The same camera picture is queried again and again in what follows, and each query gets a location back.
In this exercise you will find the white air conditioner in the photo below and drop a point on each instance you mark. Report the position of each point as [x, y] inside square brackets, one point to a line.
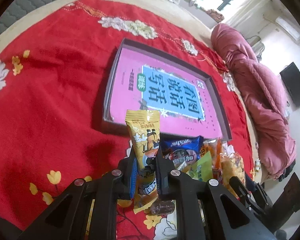
[292, 30]

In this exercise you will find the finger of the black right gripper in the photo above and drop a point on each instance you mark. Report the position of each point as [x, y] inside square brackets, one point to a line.
[241, 191]

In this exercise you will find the clear bag of rice crackers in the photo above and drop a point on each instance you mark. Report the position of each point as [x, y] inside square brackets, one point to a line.
[232, 165]

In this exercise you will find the dark chocolate candy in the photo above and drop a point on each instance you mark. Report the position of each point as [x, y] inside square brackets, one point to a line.
[162, 207]

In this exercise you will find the orange clear snack bag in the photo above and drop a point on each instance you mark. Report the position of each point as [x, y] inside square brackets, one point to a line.
[213, 146]

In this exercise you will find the blue cookie packet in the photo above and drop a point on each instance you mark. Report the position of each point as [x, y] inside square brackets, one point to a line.
[183, 152]

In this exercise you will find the green snack packet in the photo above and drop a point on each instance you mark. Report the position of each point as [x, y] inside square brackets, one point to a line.
[201, 170]

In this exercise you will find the black television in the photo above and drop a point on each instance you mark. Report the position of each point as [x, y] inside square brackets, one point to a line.
[291, 78]

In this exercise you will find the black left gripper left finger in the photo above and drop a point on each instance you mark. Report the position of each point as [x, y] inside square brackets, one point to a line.
[87, 209]

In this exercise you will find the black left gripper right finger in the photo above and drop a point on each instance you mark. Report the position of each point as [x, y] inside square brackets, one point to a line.
[205, 210]

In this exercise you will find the red floral blanket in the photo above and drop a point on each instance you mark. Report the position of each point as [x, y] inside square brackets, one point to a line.
[65, 104]

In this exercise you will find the pink quilted duvet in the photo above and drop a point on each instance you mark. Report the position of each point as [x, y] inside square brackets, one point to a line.
[264, 97]

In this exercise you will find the yellow long snack packet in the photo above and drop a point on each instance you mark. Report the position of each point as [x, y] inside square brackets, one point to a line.
[144, 131]

